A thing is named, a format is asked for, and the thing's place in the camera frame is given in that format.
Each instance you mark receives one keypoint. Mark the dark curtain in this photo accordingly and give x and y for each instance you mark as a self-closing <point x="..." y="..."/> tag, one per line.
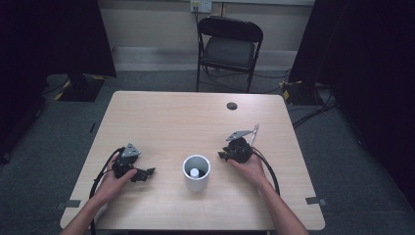
<point x="368" y="81"/>
<point x="39" y="58"/>

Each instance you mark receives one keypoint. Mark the black folding chair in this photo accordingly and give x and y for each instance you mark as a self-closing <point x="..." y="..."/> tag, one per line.
<point x="228" y="52"/>

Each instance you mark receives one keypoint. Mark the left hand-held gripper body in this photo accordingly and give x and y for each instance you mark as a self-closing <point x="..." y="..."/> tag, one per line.
<point x="124" y="163"/>

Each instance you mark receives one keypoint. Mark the black stand base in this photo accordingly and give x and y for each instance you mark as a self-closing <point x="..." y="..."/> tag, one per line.
<point x="81" y="88"/>
<point x="300" y="93"/>

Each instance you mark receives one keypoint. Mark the white wall socket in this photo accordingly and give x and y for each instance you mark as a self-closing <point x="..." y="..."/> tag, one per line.
<point x="201" y="6"/>

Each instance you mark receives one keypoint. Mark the person's left hand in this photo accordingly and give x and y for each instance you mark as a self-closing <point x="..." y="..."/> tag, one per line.
<point x="109" y="186"/>

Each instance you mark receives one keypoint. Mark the white cup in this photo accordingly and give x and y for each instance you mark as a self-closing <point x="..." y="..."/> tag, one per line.
<point x="196" y="174"/>

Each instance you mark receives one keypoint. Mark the silver pen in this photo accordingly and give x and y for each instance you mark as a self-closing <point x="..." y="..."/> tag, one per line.
<point x="254" y="133"/>

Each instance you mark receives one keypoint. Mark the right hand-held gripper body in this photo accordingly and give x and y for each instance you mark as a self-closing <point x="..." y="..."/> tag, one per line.
<point x="240" y="148"/>

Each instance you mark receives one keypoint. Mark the white and green glue stick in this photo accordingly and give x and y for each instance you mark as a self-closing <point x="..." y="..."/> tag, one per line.
<point x="194" y="173"/>

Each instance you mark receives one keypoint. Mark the person's right hand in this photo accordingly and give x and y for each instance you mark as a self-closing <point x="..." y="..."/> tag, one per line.
<point x="249" y="169"/>

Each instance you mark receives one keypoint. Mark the grey tape strip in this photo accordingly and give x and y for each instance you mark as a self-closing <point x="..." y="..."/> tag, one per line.
<point x="315" y="200"/>
<point x="69" y="204"/>

